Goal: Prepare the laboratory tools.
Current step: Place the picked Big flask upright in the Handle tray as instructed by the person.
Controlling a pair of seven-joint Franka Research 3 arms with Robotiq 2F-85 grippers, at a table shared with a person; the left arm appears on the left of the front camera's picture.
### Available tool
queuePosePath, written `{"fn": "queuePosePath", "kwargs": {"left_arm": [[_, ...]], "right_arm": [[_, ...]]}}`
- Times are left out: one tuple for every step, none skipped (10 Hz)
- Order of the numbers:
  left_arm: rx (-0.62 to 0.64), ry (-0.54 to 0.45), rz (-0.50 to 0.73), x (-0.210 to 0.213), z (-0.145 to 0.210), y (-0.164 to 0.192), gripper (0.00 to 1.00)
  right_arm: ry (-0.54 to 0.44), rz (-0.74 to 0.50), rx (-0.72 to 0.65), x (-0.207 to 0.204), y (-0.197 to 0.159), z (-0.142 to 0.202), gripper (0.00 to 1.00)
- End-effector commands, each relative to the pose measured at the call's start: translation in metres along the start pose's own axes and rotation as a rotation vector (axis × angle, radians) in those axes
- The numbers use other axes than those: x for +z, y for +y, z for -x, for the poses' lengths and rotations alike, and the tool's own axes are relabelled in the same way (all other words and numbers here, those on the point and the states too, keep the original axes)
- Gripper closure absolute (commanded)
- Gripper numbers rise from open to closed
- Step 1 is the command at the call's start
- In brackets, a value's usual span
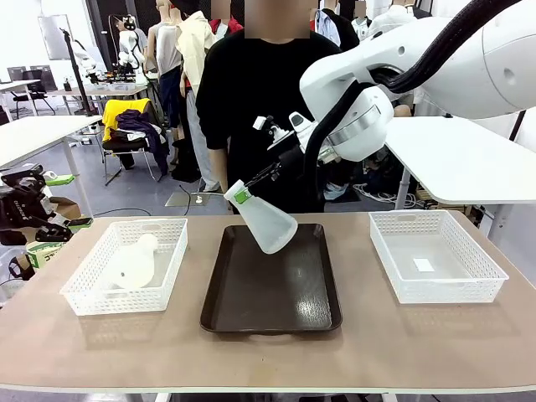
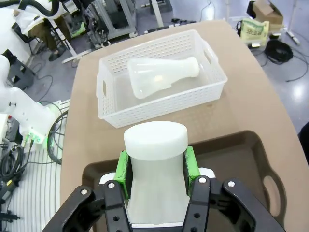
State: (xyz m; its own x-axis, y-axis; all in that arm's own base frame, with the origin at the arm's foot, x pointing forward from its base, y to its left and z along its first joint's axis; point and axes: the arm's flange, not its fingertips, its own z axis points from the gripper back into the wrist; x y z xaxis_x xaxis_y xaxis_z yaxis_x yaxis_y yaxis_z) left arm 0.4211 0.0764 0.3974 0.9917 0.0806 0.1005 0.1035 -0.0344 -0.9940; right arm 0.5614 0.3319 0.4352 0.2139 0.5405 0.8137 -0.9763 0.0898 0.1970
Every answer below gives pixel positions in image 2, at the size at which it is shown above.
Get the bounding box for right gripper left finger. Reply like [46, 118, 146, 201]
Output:
[60, 149, 132, 232]

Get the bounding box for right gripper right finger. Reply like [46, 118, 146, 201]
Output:
[183, 145, 257, 232]

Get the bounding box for white wide-cap plastic bottle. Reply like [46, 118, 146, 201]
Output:
[123, 120, 189, 224]

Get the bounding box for translucent white conical flask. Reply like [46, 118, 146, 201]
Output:
[126, 56, 200, 100]

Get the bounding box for dark brown plastic tray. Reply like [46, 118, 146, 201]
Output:
[82, 130, 289, 232]

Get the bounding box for white perforated plastic basket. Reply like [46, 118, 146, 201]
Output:
[96, 29, 229, 129]

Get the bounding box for black equipment box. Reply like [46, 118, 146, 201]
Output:
[1, 49, 36, 90]

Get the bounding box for yellow printed paper bag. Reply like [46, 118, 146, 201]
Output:
[241, 18, 270, 45]

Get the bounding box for seated person khaki trousers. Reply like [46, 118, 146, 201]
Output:
[11, 9, 67, 61]

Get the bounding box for open cardboard box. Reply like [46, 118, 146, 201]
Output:
[250, 0, 284, 24]

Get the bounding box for white ridged base plate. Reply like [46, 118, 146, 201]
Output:
[6, 149, 64, 232]

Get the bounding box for black floor cables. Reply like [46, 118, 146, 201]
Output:
[0, 112, 71, 191]

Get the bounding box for black cable coil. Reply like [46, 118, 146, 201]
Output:
[265, 39, 294, 64]

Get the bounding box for aluminium frame rack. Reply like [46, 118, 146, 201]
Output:
[83, 0, 136, 48]

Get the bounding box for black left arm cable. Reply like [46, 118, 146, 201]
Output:
[20, 0, 61, 19]

